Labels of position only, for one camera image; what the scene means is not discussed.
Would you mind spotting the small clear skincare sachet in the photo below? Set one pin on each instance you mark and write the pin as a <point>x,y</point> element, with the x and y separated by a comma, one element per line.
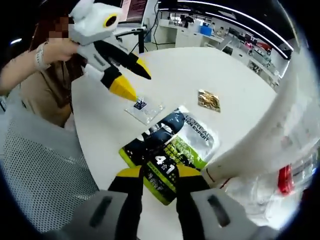
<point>147,112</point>

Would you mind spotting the person's beige shirt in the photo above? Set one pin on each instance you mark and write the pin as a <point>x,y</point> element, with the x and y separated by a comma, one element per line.
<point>45,100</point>

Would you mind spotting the person's left hand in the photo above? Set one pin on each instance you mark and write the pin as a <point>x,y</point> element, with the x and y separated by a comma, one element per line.
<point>60,51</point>

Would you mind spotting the person's head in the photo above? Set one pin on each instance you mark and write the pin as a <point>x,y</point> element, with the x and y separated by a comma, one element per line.
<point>38,35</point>

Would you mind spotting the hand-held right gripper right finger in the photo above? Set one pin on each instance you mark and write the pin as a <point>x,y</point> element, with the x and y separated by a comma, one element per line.
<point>190,205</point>

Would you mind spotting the white wristwatch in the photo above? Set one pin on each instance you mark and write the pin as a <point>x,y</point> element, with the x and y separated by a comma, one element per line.
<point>41,56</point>

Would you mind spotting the green black skincare sachet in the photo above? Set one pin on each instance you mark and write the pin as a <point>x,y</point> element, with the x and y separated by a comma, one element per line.
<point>175,140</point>

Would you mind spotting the black laptop stand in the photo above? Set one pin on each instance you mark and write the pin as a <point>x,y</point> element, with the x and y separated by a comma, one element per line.
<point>140,37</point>

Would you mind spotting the white skincare tube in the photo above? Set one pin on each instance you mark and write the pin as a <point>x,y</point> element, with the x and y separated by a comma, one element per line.
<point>270,125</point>

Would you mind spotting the gold foil skincare sachet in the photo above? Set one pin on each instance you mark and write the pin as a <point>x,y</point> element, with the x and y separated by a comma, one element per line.
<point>209,101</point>

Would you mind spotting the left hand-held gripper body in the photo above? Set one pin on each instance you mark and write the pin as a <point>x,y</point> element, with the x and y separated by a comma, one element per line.
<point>87,25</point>

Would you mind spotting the blue storage box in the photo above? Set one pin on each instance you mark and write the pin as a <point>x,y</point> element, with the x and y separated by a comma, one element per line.
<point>206,30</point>

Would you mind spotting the silver laptop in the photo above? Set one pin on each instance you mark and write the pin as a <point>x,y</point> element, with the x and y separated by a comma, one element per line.
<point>136,10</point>

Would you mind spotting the grey mesh office chair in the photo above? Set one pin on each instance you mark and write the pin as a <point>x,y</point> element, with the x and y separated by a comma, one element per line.
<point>37,162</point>

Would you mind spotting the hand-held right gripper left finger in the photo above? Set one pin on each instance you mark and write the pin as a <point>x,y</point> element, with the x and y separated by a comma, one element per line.
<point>125,200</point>

